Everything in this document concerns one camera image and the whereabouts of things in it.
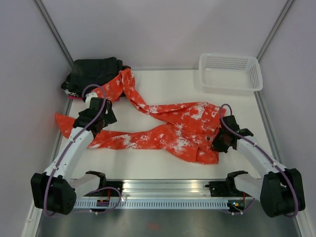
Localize orange white tie-dye trousers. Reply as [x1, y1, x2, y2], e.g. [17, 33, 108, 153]
[54, 68, 227, 165]

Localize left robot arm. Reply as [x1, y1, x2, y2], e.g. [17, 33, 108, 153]
[31, 97, 117, 215]

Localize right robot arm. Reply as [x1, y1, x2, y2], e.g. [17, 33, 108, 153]
[211, 115, 306, 217]

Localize folded pink trousers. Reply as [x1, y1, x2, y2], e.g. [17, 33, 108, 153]
[68, 96, 120, 102]

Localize folded black white-speckled trousers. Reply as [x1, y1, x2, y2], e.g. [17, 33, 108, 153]
[61, 65, 130, 97]

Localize folded black trousers top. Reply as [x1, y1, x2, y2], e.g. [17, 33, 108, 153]
[62, 57, 128, 94]

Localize white perforated plastic basket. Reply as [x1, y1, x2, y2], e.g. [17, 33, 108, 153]
[198, 53, 263, 96]

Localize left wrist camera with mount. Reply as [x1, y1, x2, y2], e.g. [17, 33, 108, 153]
[82, 92, 98, 105]

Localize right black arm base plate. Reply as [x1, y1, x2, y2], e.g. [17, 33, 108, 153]
[204, 181, 243, 198]

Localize aluminium front rail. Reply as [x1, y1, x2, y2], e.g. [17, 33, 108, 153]
[33, 178, 303, 200]

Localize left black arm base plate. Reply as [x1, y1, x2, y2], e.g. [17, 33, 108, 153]
[96, 181, 123, 201]

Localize white slotted cable duct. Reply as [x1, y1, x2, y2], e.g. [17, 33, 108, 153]
[74, 198, 244, 209]

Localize left aluminium frame post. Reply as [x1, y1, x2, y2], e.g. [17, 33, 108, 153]
[33, 0, 74, 67]

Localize aluminium frame post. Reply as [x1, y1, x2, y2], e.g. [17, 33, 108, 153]
[33, 0, 74, 67]
[256, 0, 296, 62]

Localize right aluminium frame post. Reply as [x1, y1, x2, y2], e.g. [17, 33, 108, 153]
[256, 0, 296, 62]

